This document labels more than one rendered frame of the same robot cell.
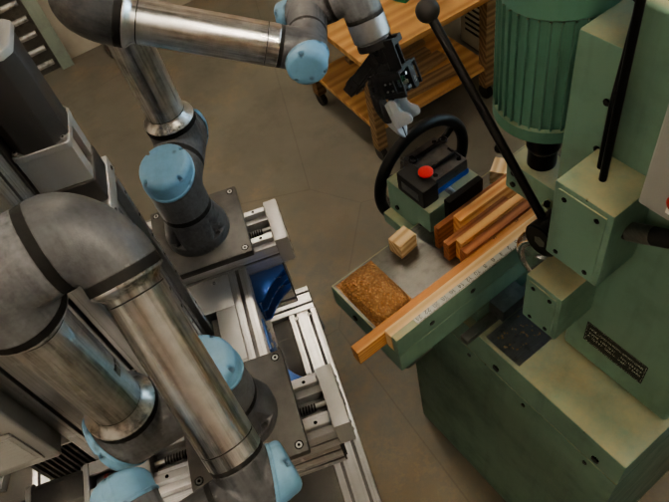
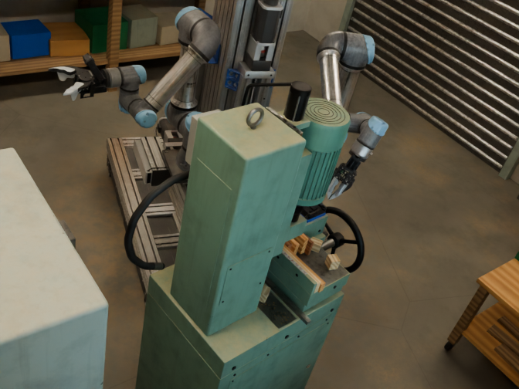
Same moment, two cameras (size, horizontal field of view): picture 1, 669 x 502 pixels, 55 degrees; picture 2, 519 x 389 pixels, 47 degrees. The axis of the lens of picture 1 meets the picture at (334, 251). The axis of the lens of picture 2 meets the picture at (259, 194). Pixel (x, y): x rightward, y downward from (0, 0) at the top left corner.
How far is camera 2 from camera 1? 1.88 m
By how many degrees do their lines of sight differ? 47
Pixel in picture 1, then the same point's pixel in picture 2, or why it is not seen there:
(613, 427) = (169, 275)
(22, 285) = (188, 25)
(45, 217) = (205, 22)
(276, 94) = not seen: hidden behind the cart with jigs
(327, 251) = (355, 306)
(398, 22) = not seen: outside the picture
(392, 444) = not seen: hidden behind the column
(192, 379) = (168, 76)
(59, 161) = (253, 46)
